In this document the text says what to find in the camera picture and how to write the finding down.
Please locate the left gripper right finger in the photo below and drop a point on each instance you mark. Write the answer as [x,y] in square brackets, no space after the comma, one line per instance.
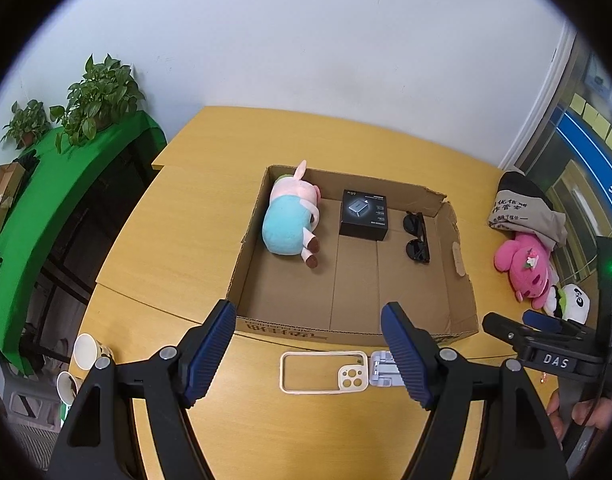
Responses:
[516,440]

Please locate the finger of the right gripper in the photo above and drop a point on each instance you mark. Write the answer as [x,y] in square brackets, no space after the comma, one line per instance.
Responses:
[521,338]
[545,325]

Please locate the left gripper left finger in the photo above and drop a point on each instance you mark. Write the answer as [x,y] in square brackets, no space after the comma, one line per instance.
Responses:
[99,437]

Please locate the black sunglasses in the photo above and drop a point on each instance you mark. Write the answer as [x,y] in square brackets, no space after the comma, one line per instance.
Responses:
[417,248]

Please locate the black charger box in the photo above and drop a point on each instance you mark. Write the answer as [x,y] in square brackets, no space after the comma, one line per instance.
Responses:
[363,215]

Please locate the pink pig plush toy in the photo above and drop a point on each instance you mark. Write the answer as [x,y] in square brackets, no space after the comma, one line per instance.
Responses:
[292,216]

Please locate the person right hand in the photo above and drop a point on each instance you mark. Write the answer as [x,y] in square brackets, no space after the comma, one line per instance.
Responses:
[586,413]

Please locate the white panda plush toy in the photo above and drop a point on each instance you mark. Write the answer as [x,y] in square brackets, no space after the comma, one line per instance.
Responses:
[569,303]

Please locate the paper cup lower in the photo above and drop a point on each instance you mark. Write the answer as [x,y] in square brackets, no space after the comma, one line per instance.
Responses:
[67,387]

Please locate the paper cup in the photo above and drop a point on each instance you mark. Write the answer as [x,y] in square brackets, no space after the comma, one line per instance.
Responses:
[87,350]
[67,387]

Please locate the paper cup upper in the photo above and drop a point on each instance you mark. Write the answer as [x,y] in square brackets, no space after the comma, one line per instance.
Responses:
[87,350]

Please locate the grey folded cloth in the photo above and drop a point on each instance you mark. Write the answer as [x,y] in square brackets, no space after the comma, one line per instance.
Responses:
[521,207]

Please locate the cream phone case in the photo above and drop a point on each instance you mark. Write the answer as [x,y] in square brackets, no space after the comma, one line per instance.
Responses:
[318,373]

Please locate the brown cardboard box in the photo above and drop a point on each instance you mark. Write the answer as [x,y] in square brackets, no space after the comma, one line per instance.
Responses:
[340,301]

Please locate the green table cloth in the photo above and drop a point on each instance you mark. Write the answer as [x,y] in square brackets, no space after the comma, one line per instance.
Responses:
[39,213]

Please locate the small cardboard box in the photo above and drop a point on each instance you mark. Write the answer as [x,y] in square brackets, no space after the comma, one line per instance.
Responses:
[10,180]

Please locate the small potted green plant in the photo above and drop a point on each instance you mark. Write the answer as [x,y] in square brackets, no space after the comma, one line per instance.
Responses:
[27,124]

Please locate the large potted green plant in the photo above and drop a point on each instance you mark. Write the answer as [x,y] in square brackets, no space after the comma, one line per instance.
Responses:
[105,95]

